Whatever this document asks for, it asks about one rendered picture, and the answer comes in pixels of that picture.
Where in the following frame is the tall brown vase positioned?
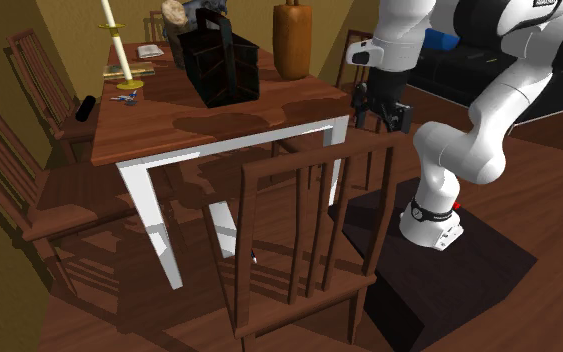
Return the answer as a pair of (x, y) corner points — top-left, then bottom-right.
(272, 0), (313, 82)

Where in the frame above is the small white open book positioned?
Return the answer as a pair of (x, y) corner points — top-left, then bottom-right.
(136, 44), (166, 60)

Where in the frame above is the black carrier with handle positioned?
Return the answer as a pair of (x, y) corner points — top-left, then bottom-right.
(177, 7), (262, 110)

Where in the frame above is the white candle in yellow holder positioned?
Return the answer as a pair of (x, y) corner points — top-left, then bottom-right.
(97, 0), (145, 92)

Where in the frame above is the olive flat book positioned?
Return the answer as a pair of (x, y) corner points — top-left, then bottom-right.
(102, 61), (157, 82)

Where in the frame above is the small blue and white object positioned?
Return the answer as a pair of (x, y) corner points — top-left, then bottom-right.
(109, 89), (139, 107)

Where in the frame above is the brown table with white legs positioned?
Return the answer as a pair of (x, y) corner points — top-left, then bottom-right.
(90, 40), (353, 292)

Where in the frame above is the dark robot stand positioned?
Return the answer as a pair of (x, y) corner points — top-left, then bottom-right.
(328, 177), (539, 352)

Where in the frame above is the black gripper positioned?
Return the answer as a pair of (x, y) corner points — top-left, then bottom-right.
(350, 67), (415, 136)

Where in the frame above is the tan rounded figure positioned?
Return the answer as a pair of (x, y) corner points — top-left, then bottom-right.
(160, 0), (191, 70)

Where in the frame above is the black sofa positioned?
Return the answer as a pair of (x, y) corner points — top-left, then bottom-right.
(405, 28), (563, 129)

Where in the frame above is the grey blue figure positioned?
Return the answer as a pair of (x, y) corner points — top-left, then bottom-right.
(182, 0), (230, 17)

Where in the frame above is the blue cushion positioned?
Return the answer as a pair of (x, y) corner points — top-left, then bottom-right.
(423, 27), (462, 51)

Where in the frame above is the black cylinder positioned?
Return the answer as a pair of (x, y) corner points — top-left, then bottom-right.
(74, 94), (98, 124)

